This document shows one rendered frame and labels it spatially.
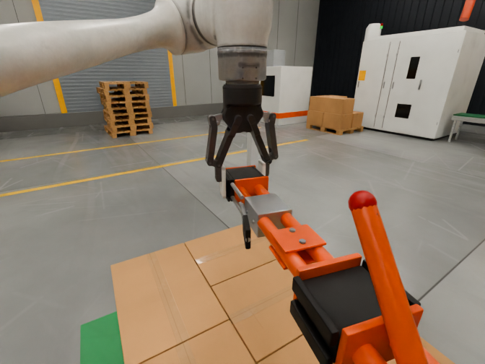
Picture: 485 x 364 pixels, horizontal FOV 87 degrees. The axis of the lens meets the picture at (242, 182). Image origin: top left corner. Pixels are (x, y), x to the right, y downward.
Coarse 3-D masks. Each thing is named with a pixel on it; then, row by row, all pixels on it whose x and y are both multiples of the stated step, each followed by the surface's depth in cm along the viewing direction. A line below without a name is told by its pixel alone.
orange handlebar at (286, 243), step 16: (256, 192) 52; (272, 224) 39; (288, 224) 40; (272, 240) 36; (288, 240) 34; (304, 240) 34; (320, 240) 34; (288, 256) 32; (304, 256) 35; (320, 256) 32; (368, 352) 21
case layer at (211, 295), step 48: (192, 240) 154; (240, 240) 154; (144, 288) 119; (192, 288) 119; (240, 288) 119; (288, 288) 119; (144, 336) 98; (192, 336) 98; (240, 336) 98; (288, 336) 98
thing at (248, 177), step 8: (232, 168) 58; (240, 168) 58; (248, 168) 58; (232, 176) 54; (240, 176) 54; (248, 176) 54; (256, 176) 54; (264, 176) 54; (240, 184) 52; (248, 184) 53; (256, 184) 53; (264, 184) 54; (248, 192) 53
